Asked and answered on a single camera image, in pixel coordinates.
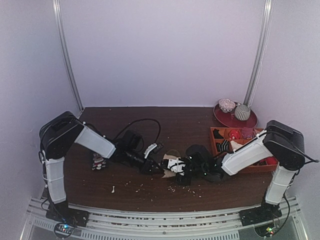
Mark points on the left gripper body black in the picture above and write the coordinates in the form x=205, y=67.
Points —
x=144, y=168

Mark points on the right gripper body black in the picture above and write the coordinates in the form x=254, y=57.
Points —
x=185, y=171

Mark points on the cream striped knitted sock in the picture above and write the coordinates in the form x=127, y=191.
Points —
x=173, y=154

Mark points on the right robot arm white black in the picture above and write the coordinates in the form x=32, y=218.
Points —
x=284, y=143

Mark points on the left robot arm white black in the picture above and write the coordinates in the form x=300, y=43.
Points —
x=59, y=135

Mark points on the black white striped sock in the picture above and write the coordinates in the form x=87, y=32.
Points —
x=222, y=146

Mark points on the black sock in tray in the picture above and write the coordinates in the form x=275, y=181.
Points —
x=218, y=133

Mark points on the wooden compartment tray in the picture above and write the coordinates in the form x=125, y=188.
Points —
x=252, y=157

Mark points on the cream sock in tray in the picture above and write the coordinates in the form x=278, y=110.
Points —
x=235, y=145

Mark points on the dark teal patterned sock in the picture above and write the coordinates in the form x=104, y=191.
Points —
x=98, y=162

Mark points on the red sock in tray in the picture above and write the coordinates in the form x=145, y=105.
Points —
x=234, y=134

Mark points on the purple sock in tray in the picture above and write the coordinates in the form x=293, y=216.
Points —
x=248, y=133

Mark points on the white dotted bowl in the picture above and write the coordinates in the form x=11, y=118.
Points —
x=226, y=105

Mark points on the grey striped cup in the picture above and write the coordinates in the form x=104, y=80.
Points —
x=242, y=112

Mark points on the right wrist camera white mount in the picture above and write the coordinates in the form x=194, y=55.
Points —
x=176, y=166

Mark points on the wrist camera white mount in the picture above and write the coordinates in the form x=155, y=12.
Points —
x=149, y=149
x=176, y=166

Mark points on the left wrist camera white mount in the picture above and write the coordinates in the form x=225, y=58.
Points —
x=149, y=149

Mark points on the aluminium front rail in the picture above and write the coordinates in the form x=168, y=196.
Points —
x=107, y=224

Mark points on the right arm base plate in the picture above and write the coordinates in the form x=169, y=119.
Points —
x=259, y=214

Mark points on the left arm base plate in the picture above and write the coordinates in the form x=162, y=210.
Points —
x=74, y=217

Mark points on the right aluminium frame post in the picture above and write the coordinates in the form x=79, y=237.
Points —
x=261, y=48

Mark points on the aluminium frame post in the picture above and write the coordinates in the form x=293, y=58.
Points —
x=261, y=48
x=66, y=56

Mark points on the left aluminium frame post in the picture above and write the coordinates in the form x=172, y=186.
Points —
x=66, y=56

